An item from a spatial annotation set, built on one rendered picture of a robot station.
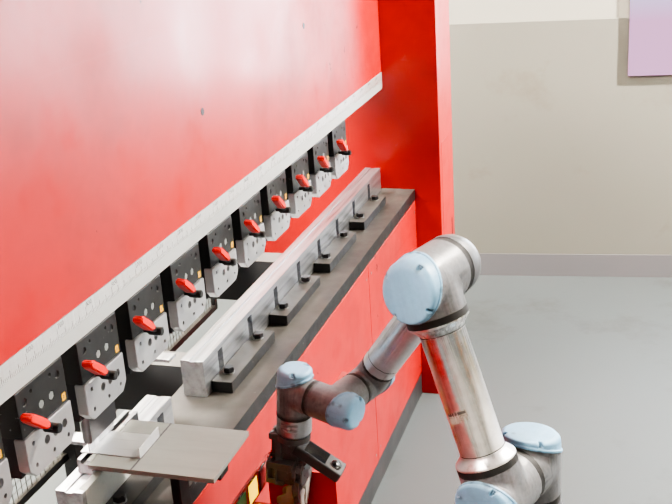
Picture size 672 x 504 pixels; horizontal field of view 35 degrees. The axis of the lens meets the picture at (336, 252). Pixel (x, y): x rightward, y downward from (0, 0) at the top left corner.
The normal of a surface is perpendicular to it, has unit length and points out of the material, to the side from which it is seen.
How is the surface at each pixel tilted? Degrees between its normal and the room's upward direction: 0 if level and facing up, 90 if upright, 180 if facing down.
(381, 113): 90
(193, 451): 0
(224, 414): 0
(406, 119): 90
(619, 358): 0
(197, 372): 90
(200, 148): 90
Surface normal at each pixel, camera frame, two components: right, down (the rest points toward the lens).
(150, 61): 0.95, 0.04
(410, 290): -0.62, 0.18
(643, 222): -0.19, 0.35
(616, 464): -0.06, -0.94
